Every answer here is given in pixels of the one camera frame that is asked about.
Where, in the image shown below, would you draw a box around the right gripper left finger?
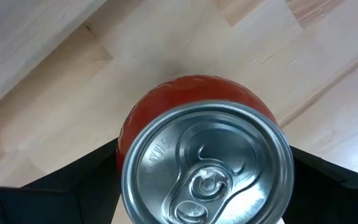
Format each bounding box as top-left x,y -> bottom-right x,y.
0,138 -> 122,224

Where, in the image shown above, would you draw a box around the red beverage can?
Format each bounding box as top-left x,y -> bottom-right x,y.
116,74 -> 295,224

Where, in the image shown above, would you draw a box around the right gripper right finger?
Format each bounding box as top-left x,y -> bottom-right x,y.
283,145 -> 358,224

